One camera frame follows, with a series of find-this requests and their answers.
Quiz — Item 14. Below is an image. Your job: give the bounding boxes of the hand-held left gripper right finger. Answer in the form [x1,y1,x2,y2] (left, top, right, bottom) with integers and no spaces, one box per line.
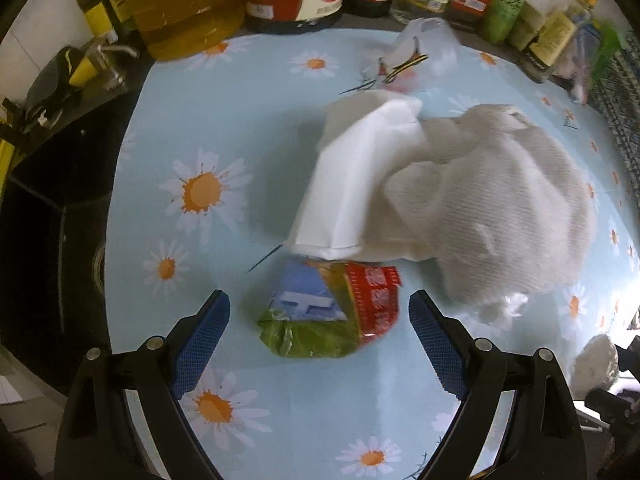
[408,289,586,480]

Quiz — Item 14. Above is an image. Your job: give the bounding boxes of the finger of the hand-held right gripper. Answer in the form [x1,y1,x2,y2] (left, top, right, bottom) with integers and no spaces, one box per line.
[584,387,640,433]

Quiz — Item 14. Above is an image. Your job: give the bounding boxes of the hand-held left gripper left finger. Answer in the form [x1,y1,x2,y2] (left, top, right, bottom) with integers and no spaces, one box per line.
[54,289,232,480]

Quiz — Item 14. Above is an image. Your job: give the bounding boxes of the green and red snack wrapper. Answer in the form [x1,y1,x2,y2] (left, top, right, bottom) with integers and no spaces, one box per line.
[256,257,403,359]

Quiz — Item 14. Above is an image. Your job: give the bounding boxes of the smooth white tissue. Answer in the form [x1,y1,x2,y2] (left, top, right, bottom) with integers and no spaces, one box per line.
[282,95,426,263]

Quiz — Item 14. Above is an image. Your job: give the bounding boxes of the white cloth rag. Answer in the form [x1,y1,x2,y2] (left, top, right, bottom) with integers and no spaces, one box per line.
[357,104,598,321]

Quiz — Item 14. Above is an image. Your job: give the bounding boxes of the black sink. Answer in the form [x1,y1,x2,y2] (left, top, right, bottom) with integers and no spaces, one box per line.
[0,85,146,396]

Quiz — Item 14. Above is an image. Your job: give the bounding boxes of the blue daisy print tablecloth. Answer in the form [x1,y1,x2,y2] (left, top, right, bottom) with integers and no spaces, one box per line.
[105,25,640,480]

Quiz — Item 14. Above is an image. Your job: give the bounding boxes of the yellow plastic item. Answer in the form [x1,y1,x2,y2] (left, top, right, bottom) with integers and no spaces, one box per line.
[0,137,23,196]

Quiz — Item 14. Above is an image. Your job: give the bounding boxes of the clear printed plastic wrapper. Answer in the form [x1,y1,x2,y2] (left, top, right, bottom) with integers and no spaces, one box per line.
[340,17,463,98]

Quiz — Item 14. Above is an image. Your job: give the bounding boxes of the black and yellow scrubber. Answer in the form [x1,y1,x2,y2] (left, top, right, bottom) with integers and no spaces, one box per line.
[25,47,96,121]

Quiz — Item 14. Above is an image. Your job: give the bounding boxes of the metal faucet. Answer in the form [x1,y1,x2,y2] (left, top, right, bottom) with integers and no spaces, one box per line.
[82,37,141,92]

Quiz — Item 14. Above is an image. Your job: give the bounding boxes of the woven basket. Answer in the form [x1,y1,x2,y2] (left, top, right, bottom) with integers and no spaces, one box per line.
[590,45,640,181]

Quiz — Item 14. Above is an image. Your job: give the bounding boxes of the clear plastic bag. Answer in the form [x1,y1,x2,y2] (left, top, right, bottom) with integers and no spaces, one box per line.
[555,20,608,106]

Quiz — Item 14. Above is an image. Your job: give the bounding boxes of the orange-capped bottle yellow label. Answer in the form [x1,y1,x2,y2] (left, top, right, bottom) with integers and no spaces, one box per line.
[517,0,600,85]

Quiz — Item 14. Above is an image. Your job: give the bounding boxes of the large cooking oil jug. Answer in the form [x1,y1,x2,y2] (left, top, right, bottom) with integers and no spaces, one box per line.
[116,0,246,62]

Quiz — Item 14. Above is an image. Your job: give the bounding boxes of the bottle with green label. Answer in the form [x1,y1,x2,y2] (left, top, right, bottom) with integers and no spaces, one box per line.
[481,0,538,45]

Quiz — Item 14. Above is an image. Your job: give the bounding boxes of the green plastic package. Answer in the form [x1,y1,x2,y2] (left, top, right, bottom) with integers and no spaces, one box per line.
[597,25,631,76]

